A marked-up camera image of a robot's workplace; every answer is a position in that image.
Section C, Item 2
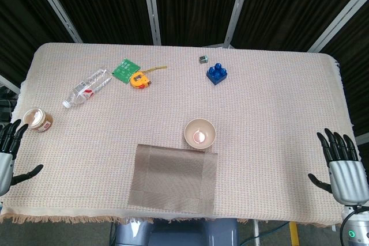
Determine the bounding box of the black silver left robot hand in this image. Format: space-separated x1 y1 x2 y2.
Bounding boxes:
0 119 44 198

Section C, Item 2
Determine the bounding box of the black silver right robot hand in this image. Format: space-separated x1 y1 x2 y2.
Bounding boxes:
307 128 369 205

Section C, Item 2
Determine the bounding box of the beige bowl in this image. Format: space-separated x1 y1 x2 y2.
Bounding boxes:
184 118 217 150

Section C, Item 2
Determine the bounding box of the brown woven placemat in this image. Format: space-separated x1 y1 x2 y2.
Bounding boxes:
127 143 219 218

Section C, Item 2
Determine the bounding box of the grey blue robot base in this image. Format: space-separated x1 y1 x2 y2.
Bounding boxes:
114 217 240 246

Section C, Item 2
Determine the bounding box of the clear jar with brown contents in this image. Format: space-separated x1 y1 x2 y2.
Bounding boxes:
22 108 54 134

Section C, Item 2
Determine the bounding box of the clear plastic water bottle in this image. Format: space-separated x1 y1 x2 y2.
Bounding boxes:
62 68 113 109

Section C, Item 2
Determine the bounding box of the beige waffle tablecloth with fringe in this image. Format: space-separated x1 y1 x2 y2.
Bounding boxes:
0 42 363 228

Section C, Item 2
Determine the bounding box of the green circuit board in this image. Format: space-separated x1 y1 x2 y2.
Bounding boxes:
111 58 142 85

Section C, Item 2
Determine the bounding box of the yellow tape measure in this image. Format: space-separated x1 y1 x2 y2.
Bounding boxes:
129 65 168 89

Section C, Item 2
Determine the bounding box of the blue toy building block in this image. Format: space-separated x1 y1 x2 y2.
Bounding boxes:
205 63 228 86

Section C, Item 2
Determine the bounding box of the dark equipment with cables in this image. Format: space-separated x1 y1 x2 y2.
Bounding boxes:
0 84 21 123

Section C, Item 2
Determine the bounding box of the green floor cable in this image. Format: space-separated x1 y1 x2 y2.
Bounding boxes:
239 225 290 244

